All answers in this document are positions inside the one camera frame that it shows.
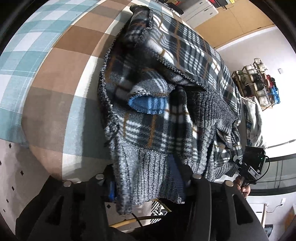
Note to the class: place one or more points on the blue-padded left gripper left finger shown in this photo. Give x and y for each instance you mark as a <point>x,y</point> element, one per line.
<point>69,211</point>

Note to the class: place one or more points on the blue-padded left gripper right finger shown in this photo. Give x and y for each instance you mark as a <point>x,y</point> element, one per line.
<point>217,211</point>

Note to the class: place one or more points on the black white plaid fleece jacket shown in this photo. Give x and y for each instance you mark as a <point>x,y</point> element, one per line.
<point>166,96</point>

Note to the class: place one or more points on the white folded clothes pile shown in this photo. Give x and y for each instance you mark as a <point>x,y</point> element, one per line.
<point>254,120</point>

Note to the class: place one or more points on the right hand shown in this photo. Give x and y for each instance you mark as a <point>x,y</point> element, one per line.
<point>244,189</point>

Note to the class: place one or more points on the white patterned rug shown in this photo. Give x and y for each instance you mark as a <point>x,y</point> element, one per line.
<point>24,170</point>

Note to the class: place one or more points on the shoe rack with shoes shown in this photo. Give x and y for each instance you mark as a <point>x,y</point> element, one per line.
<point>252,80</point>

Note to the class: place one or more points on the brown blue checked bed cover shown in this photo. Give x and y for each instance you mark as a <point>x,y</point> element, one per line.
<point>61,117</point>

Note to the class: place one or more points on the wooden door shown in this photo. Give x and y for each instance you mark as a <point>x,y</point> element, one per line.
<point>233,22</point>

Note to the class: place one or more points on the teal checked blanket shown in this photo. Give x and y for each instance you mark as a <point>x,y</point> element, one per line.
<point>25,53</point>

